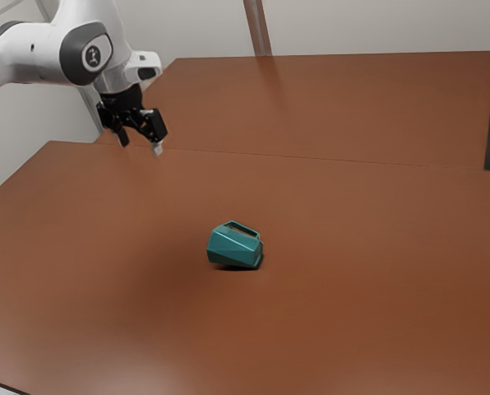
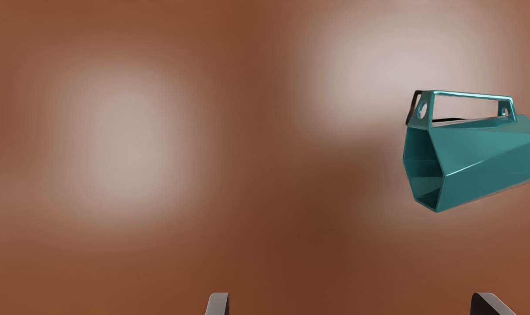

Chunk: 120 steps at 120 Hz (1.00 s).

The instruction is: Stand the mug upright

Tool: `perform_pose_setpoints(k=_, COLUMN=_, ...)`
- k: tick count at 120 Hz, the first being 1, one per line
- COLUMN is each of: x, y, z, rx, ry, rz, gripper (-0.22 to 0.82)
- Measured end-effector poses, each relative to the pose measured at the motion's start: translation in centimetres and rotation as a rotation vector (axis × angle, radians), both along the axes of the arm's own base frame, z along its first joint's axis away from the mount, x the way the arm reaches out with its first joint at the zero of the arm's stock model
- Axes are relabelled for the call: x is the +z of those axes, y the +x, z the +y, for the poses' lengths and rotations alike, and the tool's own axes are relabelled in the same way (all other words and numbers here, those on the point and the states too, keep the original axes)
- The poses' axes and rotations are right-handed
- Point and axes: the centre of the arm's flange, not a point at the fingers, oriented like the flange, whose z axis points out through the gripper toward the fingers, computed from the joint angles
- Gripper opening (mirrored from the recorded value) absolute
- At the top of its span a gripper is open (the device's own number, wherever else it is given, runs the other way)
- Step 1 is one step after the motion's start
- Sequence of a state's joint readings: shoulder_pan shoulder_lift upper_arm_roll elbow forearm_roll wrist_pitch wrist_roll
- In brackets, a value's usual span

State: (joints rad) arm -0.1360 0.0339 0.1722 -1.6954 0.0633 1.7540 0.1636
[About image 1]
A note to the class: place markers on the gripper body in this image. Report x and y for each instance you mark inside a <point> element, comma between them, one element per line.
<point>123,106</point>

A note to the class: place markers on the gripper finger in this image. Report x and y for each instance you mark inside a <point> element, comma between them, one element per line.
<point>119,131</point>
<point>157,131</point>

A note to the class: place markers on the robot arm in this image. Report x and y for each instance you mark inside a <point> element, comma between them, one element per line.
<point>43,49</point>

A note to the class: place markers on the teal faceted mug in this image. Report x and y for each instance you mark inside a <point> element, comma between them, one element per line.
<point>233,247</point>

